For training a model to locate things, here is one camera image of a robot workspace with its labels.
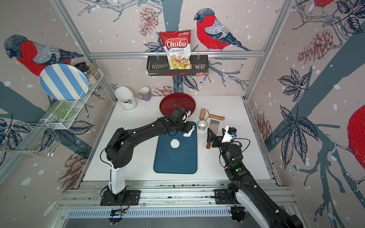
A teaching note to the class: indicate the round cut dough wrapper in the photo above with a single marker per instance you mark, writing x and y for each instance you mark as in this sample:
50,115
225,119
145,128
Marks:
175,143

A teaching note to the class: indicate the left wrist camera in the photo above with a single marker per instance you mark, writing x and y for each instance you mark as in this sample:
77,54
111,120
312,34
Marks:
186,114

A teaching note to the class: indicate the green glass cup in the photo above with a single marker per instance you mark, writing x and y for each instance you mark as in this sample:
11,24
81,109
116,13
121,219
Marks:
61,110

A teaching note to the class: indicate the teal cutting board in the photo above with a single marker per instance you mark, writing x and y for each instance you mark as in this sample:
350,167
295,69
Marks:
182,160

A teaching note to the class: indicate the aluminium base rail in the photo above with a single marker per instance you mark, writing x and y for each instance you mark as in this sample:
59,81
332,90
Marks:
158,199

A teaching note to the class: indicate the white cutlery holder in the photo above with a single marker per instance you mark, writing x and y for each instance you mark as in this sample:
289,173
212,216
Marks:
126,98

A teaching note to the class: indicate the spice jar dark lid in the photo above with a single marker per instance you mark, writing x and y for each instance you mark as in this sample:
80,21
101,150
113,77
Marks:
82,66

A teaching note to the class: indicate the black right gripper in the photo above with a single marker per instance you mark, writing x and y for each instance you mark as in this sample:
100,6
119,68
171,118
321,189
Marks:
209,139

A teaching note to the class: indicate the clear wire wall shelf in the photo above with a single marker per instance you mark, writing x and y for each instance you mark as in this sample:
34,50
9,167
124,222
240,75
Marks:
51,121

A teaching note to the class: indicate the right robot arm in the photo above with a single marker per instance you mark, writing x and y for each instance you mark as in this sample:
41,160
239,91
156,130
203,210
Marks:
259,205

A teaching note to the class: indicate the wooden dough roller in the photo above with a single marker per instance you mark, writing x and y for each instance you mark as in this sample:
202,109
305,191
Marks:
204,115

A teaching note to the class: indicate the black wire wall basket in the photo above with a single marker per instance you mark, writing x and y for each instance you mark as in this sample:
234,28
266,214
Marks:
158,66

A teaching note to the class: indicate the blue striped plate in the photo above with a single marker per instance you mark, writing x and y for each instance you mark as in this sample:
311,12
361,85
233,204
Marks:
64,82

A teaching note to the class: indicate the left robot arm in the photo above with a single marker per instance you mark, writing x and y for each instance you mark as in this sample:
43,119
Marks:
119,150

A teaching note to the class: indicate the Chuba cassava chips bag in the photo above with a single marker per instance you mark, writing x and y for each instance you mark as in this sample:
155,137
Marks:
177,46

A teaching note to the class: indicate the white dough piece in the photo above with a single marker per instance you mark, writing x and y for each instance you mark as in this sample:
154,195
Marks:
190,132

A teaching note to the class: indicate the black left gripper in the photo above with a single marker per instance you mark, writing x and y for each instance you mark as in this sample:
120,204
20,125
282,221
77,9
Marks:
188,127

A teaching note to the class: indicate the red round tray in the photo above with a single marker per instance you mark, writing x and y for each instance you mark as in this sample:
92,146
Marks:
180,100

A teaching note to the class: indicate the purple mug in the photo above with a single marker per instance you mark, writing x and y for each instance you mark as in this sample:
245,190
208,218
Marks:
144,94

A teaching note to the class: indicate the metal spatula wooden handle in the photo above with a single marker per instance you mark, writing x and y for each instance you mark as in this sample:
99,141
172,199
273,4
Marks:
214,125

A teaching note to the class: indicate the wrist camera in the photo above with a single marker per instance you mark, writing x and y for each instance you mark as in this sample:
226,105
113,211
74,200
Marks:
229,134
186,114

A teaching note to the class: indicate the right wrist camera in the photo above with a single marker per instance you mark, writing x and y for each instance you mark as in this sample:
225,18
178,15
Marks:
229,134

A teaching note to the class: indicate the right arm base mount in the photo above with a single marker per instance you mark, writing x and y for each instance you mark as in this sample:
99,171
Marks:
223,196

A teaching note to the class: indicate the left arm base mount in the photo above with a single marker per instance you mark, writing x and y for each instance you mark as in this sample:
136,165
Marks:
124,198

